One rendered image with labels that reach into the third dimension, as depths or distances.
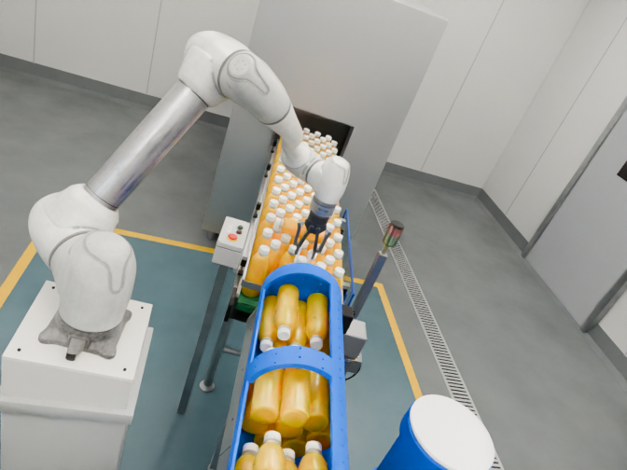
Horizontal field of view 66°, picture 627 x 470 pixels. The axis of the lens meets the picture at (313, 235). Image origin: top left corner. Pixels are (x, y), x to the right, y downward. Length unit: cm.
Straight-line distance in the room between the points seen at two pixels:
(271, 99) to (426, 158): 530
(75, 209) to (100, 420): 53
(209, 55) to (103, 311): 68
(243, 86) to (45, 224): 61
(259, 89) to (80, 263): 58
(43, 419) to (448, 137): 568
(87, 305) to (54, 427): 37
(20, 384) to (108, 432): 26
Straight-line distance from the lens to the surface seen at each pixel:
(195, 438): 260
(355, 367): 221
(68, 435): 151
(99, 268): 121
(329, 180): 166
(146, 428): 260
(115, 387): 134
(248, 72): 120
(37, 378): 136
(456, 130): 645
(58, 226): 136
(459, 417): 173
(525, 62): 652
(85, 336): 133
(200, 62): 134
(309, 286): 170
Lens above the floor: 212
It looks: 29 degrees down
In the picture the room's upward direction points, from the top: 22 degrees clockwise
